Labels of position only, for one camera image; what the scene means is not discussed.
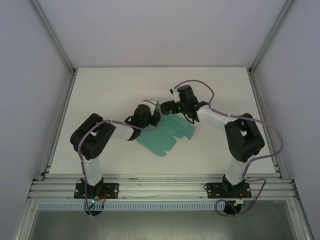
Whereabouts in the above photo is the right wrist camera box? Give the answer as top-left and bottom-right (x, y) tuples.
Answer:
(169, 86), (181, 103)

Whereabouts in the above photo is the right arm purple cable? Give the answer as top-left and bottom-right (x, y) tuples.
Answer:
(172, 79), (286, 217)

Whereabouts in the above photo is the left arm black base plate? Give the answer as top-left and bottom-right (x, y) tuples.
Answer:
(73, 182), (120, 200)

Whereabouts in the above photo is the grey metal panel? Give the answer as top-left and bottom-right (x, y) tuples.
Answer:
(27, 209), (301, 240)

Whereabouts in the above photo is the aluminium mounting rail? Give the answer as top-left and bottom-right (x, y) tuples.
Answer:
(27, 173), (300, 201)

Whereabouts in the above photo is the teal corrugated cardboard box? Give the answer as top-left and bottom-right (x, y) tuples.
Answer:
(136, 106), (196, 158)

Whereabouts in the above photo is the aluminium frame post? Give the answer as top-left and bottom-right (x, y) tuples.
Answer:
(247, 0), (298, 75)
(29, 0), (77, 76)

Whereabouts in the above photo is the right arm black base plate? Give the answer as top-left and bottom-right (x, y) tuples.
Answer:
(203, 182), (251, 200)

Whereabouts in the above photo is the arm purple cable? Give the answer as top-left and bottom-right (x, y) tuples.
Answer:
(172, 79), (286, 217)
(78, 119), (162, 218)

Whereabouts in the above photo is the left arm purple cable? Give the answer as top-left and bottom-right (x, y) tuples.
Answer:
(78, 119), (162, 218)

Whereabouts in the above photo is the slotted grey cable duct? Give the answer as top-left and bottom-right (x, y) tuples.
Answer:
(36, 201), (236, 212)

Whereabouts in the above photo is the aluminium table side rail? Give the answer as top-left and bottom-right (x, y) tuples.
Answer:
(247, 69), (286, 181)
(39, 69), (77, 181)

